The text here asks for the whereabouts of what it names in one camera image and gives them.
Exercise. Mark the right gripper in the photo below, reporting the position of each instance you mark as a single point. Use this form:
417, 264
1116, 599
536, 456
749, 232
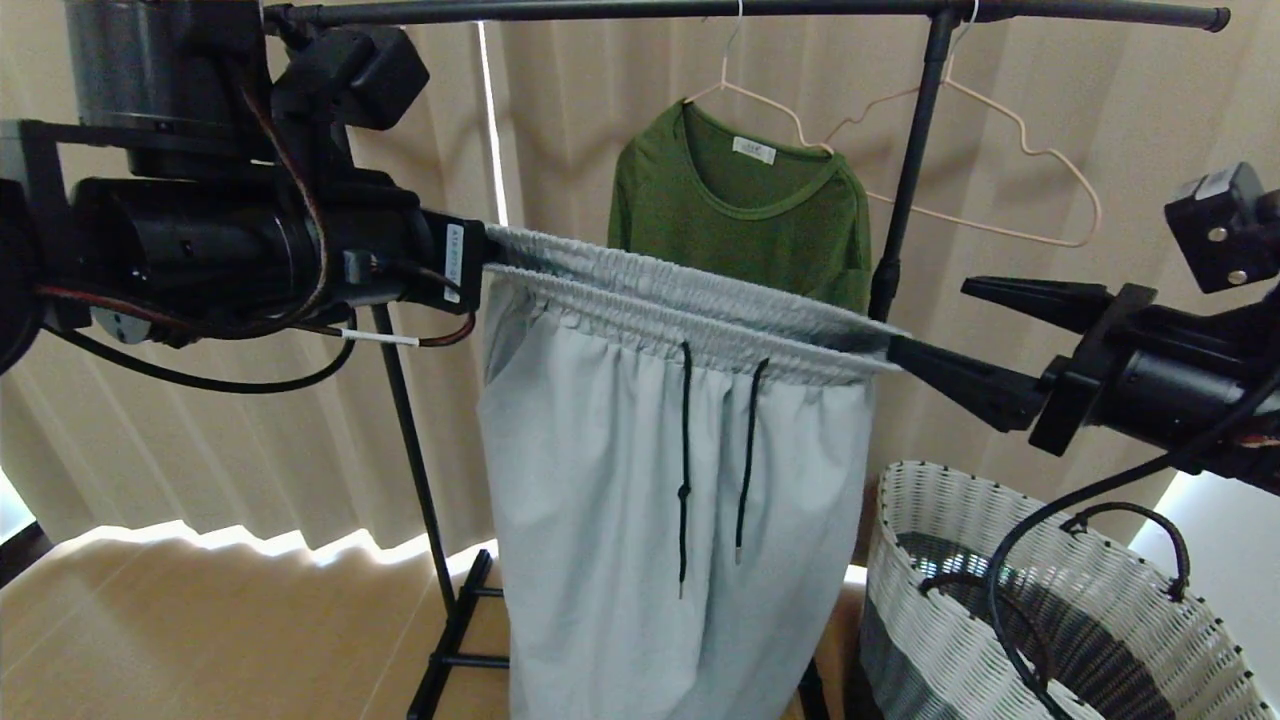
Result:
1170, 380

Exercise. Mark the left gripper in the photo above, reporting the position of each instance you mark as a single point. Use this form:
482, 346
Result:
220, 240

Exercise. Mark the green long-sleeved shirt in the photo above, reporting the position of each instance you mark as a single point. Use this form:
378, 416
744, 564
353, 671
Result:
740, 230

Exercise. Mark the pink clothes hanger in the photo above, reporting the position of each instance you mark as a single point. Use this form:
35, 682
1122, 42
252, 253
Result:
1090, 190
770, 103

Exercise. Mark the pale grey garment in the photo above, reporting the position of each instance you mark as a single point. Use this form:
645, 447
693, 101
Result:
620, 500

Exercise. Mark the white laundry basket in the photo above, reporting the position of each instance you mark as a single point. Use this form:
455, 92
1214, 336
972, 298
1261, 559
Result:
950, 620

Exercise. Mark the black clothes rack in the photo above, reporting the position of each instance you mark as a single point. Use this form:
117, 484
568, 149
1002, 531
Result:
640, 11

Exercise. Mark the beige curtain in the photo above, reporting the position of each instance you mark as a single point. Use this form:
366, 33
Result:
1050, 350

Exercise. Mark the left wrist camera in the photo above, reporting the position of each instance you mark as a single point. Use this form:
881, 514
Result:
370, 75

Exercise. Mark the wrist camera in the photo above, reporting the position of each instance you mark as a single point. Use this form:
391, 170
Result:
1225, 230
370, 75

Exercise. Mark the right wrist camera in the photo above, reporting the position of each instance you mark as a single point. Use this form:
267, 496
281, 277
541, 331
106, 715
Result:
1225, 230

